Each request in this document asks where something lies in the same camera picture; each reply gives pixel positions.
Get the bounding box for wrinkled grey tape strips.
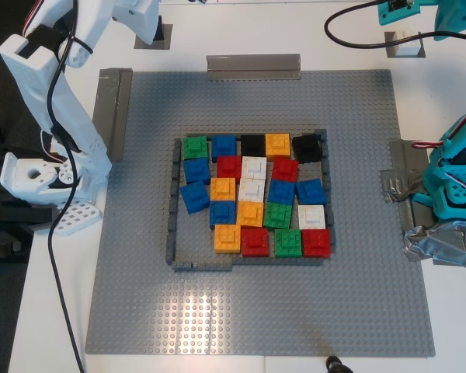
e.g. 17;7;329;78
380;138;436;234

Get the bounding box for grey Lego baseplate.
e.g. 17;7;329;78
84;68;437;357

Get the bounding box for red Lego cube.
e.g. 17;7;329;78
240;228;271;258
301;228;332;258
216;155;244;180
271;157;300;183

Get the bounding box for black cable of teal arm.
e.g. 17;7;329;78
324;0;466;63

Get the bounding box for square grey tape patch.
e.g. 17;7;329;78
134;23;175;51
384;31;427;59

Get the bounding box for blue Lego cube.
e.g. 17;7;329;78
266;180;297;206
179;180;211;214
210;134;237;159
208;200;237;226
182;158;211;185
294;178;328;206

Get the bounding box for grey Lego brick frame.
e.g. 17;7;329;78
165;127;337;272

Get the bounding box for green Lego cube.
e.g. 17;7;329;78
182;135;210;160
273;228;304;258
263;202;294;230

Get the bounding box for camera board in teal mount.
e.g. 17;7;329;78
377;0;419;27

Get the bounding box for black clamp knob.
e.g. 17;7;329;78
325;355;353;373

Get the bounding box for orange Lego cube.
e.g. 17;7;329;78
214;224;242;254
210;177;237;202
265;132;291;159
235;200;265;228

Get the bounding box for wide grey tape strip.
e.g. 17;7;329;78
205;53;303;82

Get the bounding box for white Lego cube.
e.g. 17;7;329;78
238;178;266;203
297;204;327;230
241;155;268;180

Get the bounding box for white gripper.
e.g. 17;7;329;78
112;0;161;44

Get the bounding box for black cable of white arm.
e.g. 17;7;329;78
46;0;95;373

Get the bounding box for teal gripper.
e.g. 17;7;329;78
433;0;466;42

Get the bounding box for crumpled silver tape wad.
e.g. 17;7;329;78
402;220;466;269

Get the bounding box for black table clamp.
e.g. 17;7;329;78
0;198;61;236

